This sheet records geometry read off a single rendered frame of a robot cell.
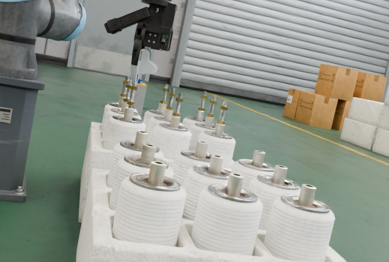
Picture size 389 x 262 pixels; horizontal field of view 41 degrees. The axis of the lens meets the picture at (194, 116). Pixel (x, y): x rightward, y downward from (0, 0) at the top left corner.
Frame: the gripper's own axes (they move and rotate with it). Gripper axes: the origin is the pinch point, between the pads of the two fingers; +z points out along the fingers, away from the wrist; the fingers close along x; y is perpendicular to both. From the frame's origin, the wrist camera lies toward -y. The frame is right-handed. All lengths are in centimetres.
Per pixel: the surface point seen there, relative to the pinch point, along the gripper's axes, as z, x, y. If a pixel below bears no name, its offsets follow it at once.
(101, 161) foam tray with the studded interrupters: 19.5, -8.7, -2.1
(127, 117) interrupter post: 9.3, -1.1, 0.5
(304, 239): 14, -52, 38
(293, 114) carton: 30, 397, 100
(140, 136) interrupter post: 7.7, -31.6, 8.8
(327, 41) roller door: -62, 592, 153
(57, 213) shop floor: 35.2, -6.2, -11.0
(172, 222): 14, -56, 19
